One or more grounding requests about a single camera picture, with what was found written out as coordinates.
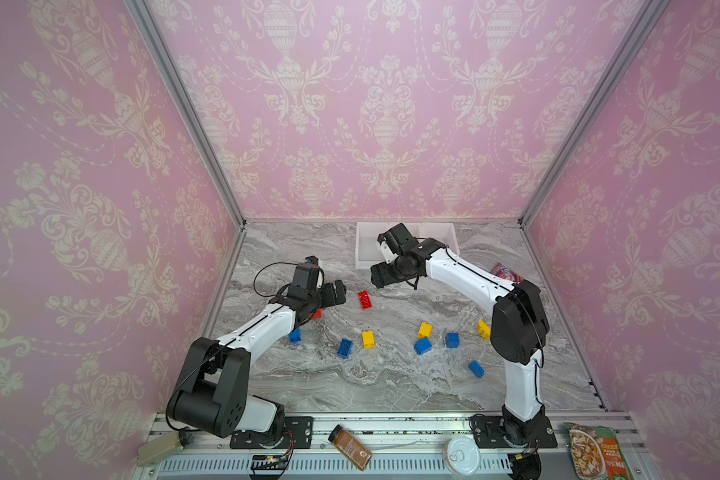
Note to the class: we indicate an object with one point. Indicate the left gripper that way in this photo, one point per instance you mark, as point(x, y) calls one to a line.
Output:
point(331, 300)

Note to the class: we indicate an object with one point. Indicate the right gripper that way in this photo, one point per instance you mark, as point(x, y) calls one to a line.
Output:
point(384, 274)

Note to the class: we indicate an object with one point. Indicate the red long lego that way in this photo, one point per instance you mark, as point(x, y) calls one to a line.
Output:
point(365, 300)

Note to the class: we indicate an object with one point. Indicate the blue square lego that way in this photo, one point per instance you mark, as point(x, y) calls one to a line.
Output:
point(452, 340)

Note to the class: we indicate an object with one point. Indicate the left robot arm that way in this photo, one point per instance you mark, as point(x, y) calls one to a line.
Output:
point(212, 391)

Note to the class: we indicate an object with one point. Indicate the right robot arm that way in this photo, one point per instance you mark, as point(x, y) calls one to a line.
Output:
point(519, 323)

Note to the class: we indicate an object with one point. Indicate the white left bin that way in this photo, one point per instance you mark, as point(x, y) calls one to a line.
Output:
point(367, 251)

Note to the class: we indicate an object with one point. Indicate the white bin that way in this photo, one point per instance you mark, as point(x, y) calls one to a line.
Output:
point(444, 233)
point(367, 251)

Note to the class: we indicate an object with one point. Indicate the yellow lego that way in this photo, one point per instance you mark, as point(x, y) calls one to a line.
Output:
point(425, 330)
point(368, 339)
point(484, 330)

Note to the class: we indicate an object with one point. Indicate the blue long lego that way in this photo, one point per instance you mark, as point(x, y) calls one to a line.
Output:
point(344, 349)

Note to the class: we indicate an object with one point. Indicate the blue lego left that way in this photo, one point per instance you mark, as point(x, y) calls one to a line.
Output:
point(295, 336)

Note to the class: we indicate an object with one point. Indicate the yellow lego center right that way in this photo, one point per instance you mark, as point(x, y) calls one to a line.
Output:
point(425, 330)

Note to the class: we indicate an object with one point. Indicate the white right bin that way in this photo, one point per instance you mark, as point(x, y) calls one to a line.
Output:
point(444, 233)

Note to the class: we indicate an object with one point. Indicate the blue lego center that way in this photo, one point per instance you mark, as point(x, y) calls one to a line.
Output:
point(423, 346)

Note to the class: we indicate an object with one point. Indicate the yellow lego far right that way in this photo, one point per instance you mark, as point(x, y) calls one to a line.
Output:
point(484, 330)

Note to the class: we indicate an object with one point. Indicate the purple candy bag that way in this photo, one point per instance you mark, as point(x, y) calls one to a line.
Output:
point(503, 272)

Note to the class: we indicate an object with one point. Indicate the blue lego front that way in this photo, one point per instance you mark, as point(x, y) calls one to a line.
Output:
point(476, 369)

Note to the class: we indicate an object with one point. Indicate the brown spice jar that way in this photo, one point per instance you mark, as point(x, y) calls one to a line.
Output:
point(349, 446)

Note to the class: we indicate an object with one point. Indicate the white round lid can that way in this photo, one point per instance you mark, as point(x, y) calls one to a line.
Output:
point(462, 456)

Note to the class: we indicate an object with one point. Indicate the food packet bag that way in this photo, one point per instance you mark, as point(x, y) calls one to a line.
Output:
point(596, 453)

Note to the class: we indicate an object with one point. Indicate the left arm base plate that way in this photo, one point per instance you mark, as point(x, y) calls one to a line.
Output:
point(297, 432)

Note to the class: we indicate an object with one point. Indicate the aluminium front rail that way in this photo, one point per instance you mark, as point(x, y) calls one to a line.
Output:
point(404, 445)

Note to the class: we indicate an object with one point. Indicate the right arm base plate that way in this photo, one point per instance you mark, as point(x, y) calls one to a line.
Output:
point(497, 432)

